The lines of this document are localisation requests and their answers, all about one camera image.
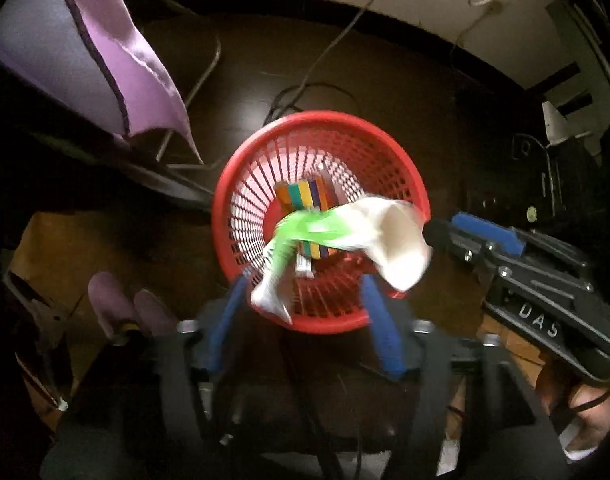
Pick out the purple garment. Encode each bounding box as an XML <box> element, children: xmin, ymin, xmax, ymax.
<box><xmin>0</xmin><ymin>0</ymin><xmax>206</xmax><ymax>166</ymax></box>

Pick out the white green paper cup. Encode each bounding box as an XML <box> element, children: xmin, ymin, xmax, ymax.
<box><xmin>335</xmin><ymin>199</ymin><xmax>433</xmax><ymax>291</ymax></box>

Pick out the red plastic basket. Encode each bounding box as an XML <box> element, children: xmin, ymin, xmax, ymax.
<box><xmin>211</xmin><ymin>110</ymin><xmax>432</xmax><ymax>335</ymax></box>

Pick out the purple slipper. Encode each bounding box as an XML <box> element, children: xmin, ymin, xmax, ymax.
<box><xmin>88</xmin><ymin>271</ymin><xmax>136</xmax><ymax>341</ymax></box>
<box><xmin>132</xmin><ymin>289</ymin><xmax>178</xmax><ymax>337</ymax></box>

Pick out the small white tube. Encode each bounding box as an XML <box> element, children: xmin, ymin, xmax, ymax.
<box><xmin>292</xmin><ymin>255</ymin><xmax>317</xmax><ymax>280</ymax></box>

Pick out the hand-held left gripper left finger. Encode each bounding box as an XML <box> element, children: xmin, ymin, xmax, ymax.
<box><xmin>40</xmin><ymin>272</ymin><xmax>251</xmax><ymax>480</ymax></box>

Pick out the person's right hand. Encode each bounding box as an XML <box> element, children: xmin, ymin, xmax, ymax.
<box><xmin>540</xmin><ymin>365</ymin><xmax>610</xmax><ymax>448</ymax></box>

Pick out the black cable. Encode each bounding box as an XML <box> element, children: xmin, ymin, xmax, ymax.
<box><xmin>262</xmin><ymin>80</ymin><xmax>361</xmax><ymax>126</ymax></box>

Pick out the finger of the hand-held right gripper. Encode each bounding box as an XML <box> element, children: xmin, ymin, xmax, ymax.
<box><xmin>422</xmin><ymin>219</ymin><xmax>490</xmax><ymax>271</ymax></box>
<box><xmin>452</xmin><ymin>212</ymin><xmax>526</xmax><ymax>257</ymax></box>

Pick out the grey cable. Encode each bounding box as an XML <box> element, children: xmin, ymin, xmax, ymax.
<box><xmin>265</xmin><ymin>0</ymin><xmax>408</xmax><ymax>121</ymax></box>

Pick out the rainbow striped cloth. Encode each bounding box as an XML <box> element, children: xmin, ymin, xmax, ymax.
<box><xmin>274</xmin><ymin>175</ymin><xmax>336</xmax><ymax>261</ymax></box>

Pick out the white and green sock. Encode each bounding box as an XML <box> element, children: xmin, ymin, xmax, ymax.
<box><xmin>250</xmin><ymin>210</ymin><xmax>356</xmax><ymax>323</ymax></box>

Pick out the white plastic object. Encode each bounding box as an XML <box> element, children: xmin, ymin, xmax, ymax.
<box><xmin>541</xmin><ymin>100</ymin><xmax>593</xmax><ymax>147</ymax></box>

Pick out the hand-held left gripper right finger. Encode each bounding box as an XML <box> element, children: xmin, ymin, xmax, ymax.
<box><xmin>360</xmin><ymin>275</ymin><xmax>570</xmax><ymax>480</ymax></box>

